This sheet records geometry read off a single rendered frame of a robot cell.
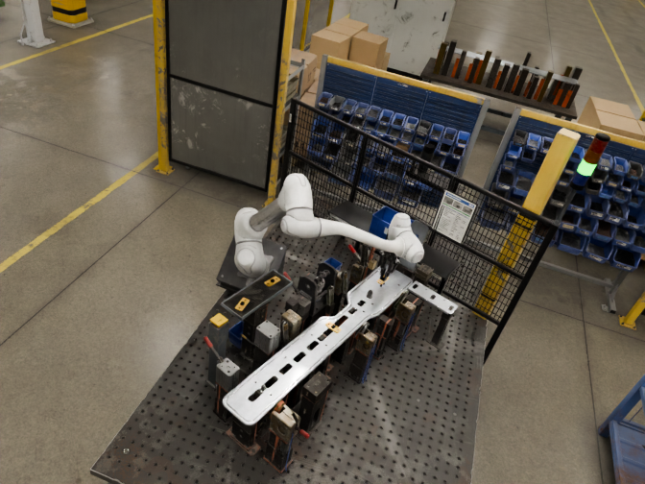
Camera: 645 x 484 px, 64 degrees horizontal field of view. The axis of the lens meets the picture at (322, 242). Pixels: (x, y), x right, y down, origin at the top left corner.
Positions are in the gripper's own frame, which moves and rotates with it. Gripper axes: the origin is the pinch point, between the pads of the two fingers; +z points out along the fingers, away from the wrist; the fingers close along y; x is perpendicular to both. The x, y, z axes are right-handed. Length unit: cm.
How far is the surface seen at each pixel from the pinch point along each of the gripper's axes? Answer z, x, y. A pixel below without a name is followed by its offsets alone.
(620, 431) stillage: 92, 95, 159
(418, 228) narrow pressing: -20.9, 26.5, 0.7
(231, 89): 0, 108, -235
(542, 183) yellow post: -63, 58, 48
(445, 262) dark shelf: 6, 47, 18
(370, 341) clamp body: 5.2, -43.3, 20.7
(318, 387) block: 6, -83, 18
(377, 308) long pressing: 8.9, -17.3, 8.9
